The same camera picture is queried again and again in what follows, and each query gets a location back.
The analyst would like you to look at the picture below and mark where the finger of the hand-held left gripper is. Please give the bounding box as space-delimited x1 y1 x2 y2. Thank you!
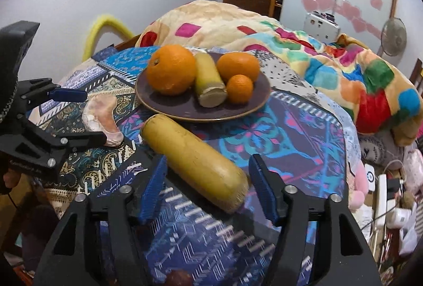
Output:
20 77 88 108
13 118 108 155

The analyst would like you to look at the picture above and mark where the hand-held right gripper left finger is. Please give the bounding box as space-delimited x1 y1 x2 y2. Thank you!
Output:
33 155 169 286

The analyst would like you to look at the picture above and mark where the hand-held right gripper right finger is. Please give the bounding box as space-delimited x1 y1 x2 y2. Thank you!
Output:
248 155 384 286

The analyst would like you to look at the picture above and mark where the purple plate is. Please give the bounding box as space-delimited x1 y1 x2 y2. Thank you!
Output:
135 53 271 123

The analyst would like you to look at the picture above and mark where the small orange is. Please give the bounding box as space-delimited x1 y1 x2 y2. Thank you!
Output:
226 74 254 105

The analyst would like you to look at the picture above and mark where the large orange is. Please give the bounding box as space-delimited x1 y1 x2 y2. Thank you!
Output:
146 44 197 96

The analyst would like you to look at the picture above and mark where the medium orange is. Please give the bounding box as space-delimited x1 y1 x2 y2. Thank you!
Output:
216 52 261 85

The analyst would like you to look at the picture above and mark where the blue patterned cloth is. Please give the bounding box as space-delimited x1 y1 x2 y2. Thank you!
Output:
26 46 351 286

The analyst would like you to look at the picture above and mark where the yellow foam tube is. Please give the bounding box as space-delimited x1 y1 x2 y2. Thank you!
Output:
82 14 136 62

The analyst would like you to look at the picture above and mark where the dark passion fruit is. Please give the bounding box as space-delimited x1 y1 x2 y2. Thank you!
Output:
165 269 195 286

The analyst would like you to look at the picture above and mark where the pink plush toy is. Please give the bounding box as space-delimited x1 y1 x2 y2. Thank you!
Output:
347 160 369 210

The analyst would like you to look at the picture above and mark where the white power strip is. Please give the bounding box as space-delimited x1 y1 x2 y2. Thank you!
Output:
377 174 389 227

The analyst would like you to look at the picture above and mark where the colourful patchwork blanket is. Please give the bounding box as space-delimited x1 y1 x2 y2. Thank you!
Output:
135 0 423 146

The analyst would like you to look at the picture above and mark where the small white cabinet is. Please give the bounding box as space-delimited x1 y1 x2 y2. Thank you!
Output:
304 11 341 42

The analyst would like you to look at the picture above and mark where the wooden headboard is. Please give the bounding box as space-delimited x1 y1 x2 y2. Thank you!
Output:
410 58 423 95

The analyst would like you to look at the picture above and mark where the standing fan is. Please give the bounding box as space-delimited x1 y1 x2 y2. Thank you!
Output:
381 17 408 57

